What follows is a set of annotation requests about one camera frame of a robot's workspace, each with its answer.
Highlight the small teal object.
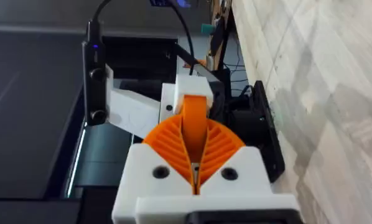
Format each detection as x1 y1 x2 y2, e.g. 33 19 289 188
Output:
200 23 215 35

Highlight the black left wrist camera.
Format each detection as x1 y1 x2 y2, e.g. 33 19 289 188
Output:
81 19 108 127

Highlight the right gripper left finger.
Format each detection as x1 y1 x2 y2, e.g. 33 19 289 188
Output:
111 113 196 224

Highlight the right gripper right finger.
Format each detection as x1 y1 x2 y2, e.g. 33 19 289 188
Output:
195 119 274 196

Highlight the black camera cable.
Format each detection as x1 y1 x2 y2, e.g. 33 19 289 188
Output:
91 0 113 23

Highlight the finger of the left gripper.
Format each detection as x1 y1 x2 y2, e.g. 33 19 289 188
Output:
173 74 215 164
159 83 183 125

